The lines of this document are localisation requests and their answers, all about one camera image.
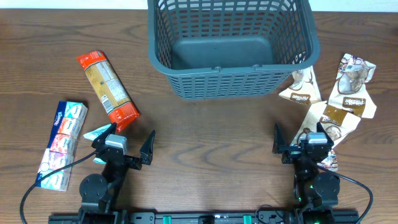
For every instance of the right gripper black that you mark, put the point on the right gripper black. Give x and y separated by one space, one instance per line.
291 152

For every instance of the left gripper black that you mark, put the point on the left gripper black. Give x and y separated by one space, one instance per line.
145 156

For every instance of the small teal wipes packet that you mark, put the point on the small teal wipes packet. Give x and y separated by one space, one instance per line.
92 135

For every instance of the beige snack pouch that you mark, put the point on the beige snack pouch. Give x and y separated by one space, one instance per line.
304 89
349 92
336 122

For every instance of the Kleenex tissue multipack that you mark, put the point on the Kleenex tissue multipack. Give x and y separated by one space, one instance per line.
60 150

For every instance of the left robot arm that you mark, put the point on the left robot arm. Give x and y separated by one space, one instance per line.
99 192

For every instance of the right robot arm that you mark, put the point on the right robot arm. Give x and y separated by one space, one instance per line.
316 191

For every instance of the grey plastic lattice basket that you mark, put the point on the grey plastic lattice basket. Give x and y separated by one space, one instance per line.
218 49

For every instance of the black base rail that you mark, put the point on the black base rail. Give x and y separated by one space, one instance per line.
263 216

